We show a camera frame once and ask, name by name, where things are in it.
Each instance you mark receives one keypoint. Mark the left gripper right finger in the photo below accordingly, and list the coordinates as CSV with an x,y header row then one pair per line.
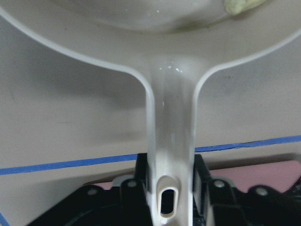
x,y
214,203

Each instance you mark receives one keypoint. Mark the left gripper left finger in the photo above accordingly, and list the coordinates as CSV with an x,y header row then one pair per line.
x,y
133,199

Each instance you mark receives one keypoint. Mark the white plastic dustpan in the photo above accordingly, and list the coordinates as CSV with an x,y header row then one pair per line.
x,y
171,47

